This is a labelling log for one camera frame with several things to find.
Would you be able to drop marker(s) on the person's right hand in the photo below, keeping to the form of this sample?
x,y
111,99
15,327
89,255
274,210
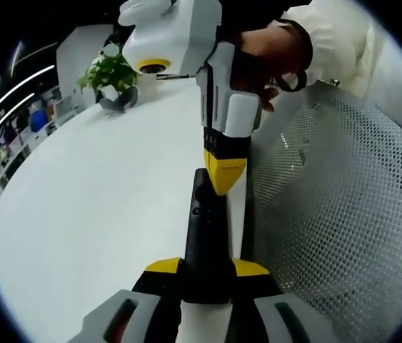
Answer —
x,y
272,46

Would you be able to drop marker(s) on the dark grey curved pot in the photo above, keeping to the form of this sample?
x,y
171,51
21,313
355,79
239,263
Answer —
x,y
127,100

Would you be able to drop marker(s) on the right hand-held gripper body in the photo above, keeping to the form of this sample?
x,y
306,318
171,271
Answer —
x,y
179,35

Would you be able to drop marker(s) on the long ceiling light strip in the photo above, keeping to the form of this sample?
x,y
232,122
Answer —
x,y
9,106
34,70

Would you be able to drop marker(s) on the black remote control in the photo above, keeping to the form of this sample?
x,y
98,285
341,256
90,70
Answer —
x,y
204,243

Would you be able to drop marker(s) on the green potted plant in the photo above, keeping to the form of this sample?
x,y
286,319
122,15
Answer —
x,y
111,73

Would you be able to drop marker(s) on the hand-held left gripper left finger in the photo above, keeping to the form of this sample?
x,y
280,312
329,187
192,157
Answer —
x,y
158,289

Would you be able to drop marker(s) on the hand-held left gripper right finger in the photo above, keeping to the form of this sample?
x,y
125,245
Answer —
x,y
254,286

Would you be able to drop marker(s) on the blue container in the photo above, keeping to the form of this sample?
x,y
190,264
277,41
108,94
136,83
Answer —
x,y
38,120

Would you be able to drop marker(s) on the grey mesh office chair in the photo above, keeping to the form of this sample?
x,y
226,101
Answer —
x,y
347,200

